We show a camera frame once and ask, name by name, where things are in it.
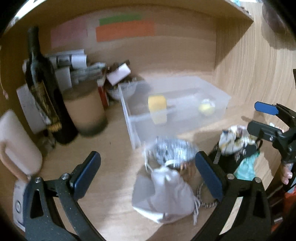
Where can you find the white card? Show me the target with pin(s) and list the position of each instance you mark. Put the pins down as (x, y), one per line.
(119, 74)

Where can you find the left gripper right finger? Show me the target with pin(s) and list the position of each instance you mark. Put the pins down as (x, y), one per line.
(212, 174)

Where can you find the clear plastic bin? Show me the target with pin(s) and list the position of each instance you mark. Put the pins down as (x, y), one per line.
(183, 96)

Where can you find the yellow plush ball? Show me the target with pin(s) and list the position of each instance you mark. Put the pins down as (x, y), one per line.
(207, 107)

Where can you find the dark wine bottle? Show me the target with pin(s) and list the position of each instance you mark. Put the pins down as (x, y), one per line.
(42, 83)

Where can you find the pink sticky note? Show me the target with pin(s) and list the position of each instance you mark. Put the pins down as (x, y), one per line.
(71, 30)

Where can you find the brown hanging bag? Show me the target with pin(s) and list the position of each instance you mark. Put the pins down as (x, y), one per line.
(277, 15)

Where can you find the red small box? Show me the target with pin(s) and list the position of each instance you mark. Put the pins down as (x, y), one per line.
(103, 96)

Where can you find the wooden shelf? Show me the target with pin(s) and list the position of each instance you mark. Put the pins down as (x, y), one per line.
(57, 11)

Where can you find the stack of papers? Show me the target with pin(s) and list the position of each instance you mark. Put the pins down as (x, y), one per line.
(93, 72)

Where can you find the orange sticky note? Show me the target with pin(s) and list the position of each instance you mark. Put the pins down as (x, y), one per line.
(130, 29)

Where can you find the yellow green sponge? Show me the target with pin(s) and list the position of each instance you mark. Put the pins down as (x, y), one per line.
(158, 109)

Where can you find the white blue box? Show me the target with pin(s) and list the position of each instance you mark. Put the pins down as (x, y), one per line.
(19, 203)

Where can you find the floral fabric scrunchie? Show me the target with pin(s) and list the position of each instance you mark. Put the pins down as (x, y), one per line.
(235, 139)

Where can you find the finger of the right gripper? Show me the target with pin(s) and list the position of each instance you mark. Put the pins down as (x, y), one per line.
(263, 131)
(266, 108)

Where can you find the green sticky note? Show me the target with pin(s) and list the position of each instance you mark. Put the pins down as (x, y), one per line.
(119, 19)

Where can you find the black white patterned cloth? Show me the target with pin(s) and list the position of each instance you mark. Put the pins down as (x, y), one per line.
(228, 164)

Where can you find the white bowl of coins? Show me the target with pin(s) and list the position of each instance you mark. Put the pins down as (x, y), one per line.
(123, 89)

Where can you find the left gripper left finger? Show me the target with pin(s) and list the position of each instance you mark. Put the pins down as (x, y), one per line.
(83, 175)

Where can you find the white drawstring pouch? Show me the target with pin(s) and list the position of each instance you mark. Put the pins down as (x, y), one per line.
(164, 197)

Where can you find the person's right hand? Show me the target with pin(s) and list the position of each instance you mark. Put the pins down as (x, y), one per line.
(286, 173)

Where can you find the brown cardboard canister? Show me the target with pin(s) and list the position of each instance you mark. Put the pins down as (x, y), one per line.
(85, 108)

